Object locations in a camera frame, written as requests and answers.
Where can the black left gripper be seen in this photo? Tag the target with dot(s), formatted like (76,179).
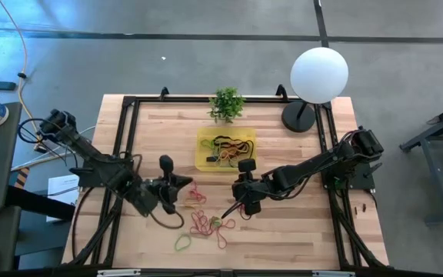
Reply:
(158,190)

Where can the small green rubber band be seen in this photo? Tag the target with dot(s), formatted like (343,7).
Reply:
(217,219)

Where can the red rubber band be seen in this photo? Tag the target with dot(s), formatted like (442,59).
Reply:
(240,213)
(218,235)
(231,222)
(202,198)
(192,227)

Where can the small green artificial plant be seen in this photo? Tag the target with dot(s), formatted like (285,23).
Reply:
(226,104)

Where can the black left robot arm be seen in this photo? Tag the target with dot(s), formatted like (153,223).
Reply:
(87,150)

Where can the white globe table lamp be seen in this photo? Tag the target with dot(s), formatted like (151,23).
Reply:
(318,75)

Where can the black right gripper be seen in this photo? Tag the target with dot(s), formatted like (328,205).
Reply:
(250,188)

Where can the large black rubber band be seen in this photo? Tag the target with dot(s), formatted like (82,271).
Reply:
(252,148)

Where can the grey metal rack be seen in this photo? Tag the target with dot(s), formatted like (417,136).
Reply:
(442,161)

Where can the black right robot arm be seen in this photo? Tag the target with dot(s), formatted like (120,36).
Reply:
(306,169)

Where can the white paper sheet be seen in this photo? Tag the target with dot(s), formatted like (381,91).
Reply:
(62,196)

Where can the black aluminium table frame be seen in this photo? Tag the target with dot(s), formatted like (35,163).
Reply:
(206,99)

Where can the yellow black striped tape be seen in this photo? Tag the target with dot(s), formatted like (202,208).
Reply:
(21,177)

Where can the yellow translucent plastic bin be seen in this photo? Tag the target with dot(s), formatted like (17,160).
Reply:
(202,165)

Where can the small black rubber band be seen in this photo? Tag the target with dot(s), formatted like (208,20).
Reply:
(212,158)

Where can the silver frame bracket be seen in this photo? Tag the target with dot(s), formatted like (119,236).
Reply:
(333,274)
(118,272)

